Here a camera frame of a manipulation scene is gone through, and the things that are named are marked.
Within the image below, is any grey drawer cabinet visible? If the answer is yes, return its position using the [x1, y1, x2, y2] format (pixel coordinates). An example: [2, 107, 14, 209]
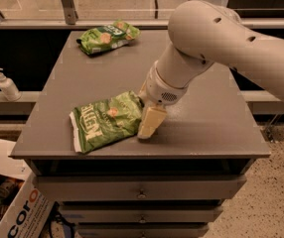
[12, 31, 269, 238]

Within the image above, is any top drawer with knob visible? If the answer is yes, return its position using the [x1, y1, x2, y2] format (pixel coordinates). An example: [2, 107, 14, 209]
[35, 176, 246, 201]

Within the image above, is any drawer with knob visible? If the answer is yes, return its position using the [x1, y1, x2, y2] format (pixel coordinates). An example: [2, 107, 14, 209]
[77, 223, 209, 238]
[60, 205, 222, 224]
[35, 176, 246, 201]

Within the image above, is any middle drawer with knob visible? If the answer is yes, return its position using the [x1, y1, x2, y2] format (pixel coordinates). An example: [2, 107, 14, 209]
[60, 205, 222, 224]

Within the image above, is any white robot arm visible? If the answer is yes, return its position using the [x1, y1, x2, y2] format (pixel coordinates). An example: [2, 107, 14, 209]
[138, 0, 284, 139]

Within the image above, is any white cardboard box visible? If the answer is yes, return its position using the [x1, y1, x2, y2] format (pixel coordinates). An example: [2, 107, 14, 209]
[0, 139, 54, 238]

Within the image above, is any bottom drawer with knob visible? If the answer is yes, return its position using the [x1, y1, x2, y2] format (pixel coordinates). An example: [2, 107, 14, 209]
[77, 223, 209, 238]

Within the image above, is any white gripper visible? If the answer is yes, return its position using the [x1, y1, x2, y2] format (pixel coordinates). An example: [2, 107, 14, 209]
[137, 61, 187, 139]

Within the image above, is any white pump dispenser bottle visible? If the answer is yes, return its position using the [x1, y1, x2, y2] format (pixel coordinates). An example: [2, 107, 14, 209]
[0, 67, 22, 101]

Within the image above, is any grey metal railing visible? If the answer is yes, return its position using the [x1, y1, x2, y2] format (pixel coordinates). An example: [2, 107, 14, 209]
[0, 0, 284, 29]

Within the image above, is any green Kettle jalapeno chip bag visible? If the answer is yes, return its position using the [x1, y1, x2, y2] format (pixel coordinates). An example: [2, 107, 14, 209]
[70, 91, 143, 154]

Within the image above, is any light green chip bag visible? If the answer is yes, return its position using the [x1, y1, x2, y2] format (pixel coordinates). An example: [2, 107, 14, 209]
[76, 20, 141, 56]

